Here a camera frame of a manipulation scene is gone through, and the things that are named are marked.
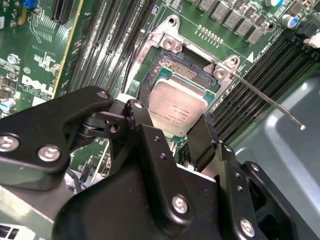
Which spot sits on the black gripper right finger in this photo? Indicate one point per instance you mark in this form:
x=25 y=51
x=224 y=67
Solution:
x=230 y=170

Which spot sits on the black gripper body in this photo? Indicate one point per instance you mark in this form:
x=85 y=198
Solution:
x=112 y=212

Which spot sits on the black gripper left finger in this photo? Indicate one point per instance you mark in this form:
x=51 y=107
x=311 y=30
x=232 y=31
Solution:
x=50 y=130

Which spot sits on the silver CPU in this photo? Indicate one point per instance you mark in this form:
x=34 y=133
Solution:
x=175 y=105

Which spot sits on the thin metal locking lever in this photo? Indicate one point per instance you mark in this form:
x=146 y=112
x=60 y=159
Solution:
x=130 y=75
x=266 y=99

